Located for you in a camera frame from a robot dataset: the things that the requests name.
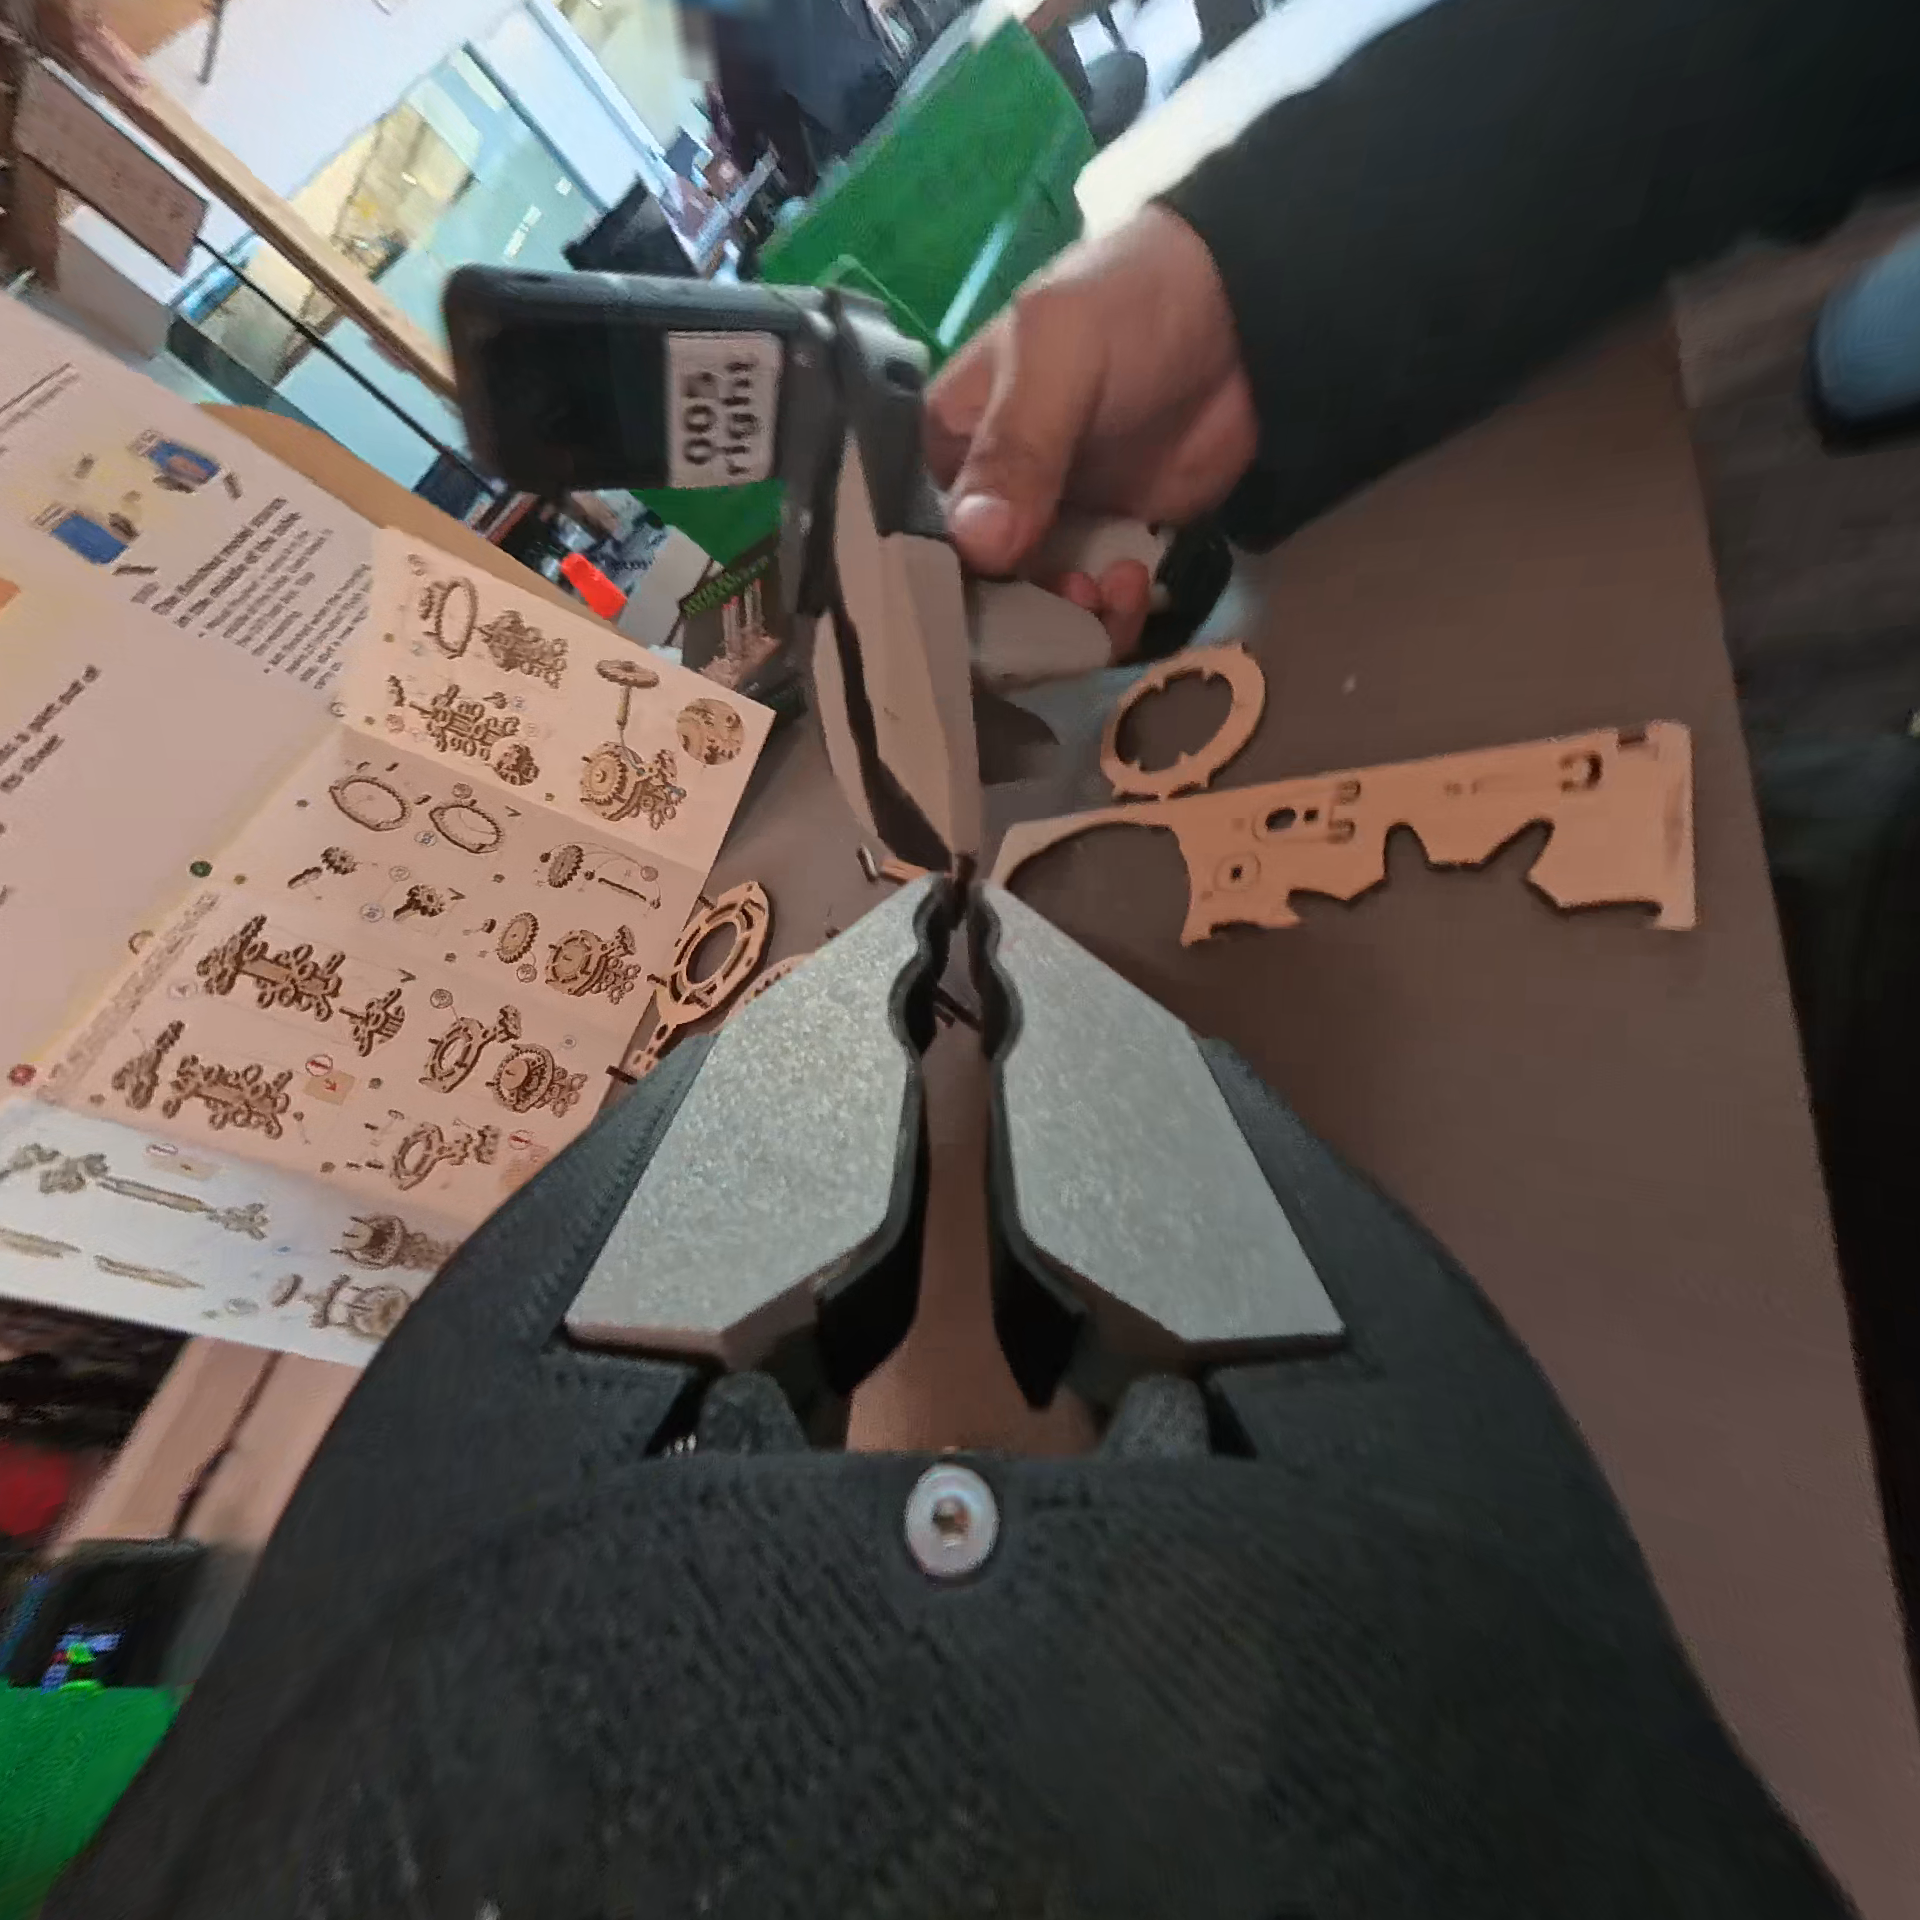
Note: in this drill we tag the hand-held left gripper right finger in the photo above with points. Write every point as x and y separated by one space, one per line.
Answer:
1141 1184

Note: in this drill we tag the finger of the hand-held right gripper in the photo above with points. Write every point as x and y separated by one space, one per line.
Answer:
845 721
921 678

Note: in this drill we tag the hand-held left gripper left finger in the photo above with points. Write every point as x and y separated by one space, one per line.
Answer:
750 1184

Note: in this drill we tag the small wooden peg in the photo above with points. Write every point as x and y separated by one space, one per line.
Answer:
904 872

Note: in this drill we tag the person's right forearm black sleeve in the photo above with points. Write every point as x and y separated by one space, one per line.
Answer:
1500 224

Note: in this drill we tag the model kit box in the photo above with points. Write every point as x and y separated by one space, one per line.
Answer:
736 616

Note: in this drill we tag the person's right hand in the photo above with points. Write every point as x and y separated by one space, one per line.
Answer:
1112 391

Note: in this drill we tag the small orange object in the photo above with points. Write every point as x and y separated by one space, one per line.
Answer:
597 584

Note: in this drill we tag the green bag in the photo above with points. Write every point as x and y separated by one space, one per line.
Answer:
929 196

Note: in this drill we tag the wooden offcut sheet toothed cutouts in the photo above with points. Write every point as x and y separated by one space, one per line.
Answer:
1500 826

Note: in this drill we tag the wooden board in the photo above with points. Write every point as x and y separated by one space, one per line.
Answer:
105 166

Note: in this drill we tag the folded instruction sheet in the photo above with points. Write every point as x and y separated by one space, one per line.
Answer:
299 839

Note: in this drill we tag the dark device with lit screen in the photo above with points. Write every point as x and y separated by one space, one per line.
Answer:
90 1620

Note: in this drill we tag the green object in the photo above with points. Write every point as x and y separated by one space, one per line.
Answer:
77 1800

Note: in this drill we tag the blue cloth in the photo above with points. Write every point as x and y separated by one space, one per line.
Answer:
1874 332

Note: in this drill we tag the wooden round frame part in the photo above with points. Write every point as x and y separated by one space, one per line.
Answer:
720 946

